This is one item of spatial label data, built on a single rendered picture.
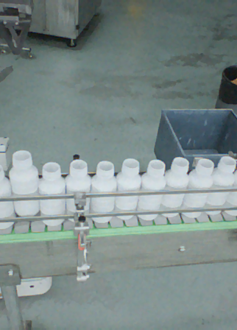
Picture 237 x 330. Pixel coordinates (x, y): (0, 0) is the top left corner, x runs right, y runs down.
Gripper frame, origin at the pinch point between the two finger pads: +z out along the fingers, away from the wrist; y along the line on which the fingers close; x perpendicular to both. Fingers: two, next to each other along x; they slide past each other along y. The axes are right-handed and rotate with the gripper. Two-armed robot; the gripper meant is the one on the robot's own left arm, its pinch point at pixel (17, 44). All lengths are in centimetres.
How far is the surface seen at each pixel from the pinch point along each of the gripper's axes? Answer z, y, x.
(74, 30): 112, 349, -27
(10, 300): 71, -17, 7
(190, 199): 30, -16, -40
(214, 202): 32, -16, -47
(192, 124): 48, 46, -65
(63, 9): 89, 351, -14
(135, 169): 20.9, -15.8, -24.8
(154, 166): 22.3, -13.1, -30.1
